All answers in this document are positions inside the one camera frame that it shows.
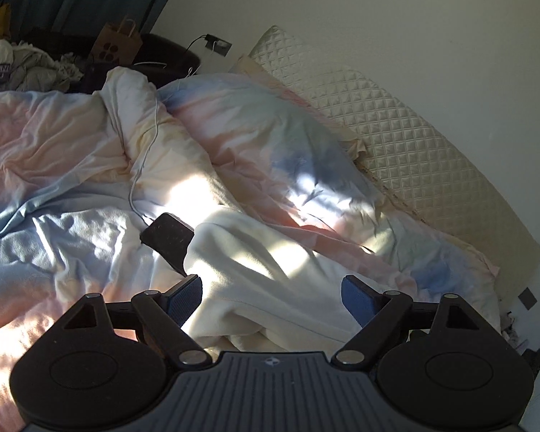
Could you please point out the cream sweatpants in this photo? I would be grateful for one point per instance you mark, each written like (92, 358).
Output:
(270, 279)

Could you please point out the black smartphone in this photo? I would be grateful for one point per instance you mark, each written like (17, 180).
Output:
(168, 236)

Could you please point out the pastel tie-dye pillow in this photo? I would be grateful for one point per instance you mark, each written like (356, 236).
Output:
(261, 144)

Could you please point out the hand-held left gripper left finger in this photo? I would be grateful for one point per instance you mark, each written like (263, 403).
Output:
(184, 299)

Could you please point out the pastel tie-dye duvet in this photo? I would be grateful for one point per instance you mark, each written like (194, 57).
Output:
(58, 166)

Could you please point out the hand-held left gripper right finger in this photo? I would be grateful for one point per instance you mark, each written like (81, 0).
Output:
(357, 299)

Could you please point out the pile of mixed clothes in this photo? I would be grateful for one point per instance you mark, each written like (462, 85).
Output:
(27, 67)

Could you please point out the cream quilted cushion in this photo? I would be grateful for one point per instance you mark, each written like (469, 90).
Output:
(387, 112)

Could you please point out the brown paper bag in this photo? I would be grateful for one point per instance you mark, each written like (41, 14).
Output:
(117, 45)

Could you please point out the black wall socket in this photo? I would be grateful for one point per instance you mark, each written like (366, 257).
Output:
(224, 48)
(528, 298)

